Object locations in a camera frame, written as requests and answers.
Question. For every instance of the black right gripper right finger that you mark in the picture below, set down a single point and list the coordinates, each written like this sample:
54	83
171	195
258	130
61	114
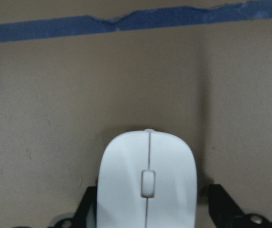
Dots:
224	211

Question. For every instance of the white computer mouse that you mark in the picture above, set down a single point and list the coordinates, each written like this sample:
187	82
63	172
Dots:
147	179

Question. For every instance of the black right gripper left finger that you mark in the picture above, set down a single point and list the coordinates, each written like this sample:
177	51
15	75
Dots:
86	213

